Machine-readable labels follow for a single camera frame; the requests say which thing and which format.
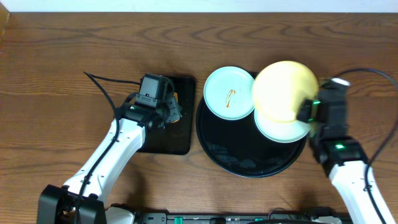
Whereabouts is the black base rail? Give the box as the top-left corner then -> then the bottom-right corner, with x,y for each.
134,213 -> 352,224

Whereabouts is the black rectangular tray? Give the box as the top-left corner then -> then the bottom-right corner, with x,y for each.
138,76 -> 196,155

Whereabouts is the pale yellow plate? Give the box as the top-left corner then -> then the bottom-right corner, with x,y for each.
252,61 -> 318,123

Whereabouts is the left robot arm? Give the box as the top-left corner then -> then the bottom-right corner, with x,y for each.
37,92 -> 182,223

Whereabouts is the light blue plate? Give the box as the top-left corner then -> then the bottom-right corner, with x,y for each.
254,110 -> 310,143
203,66 -> 254,120

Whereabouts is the orange green scrub sponge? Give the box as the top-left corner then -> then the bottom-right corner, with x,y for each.
169,93 -> 182,123

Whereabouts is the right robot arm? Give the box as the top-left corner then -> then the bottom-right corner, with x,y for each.
297,90 -> 396,223

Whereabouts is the black round tray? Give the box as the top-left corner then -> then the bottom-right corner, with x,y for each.
196,97 -> 307,178

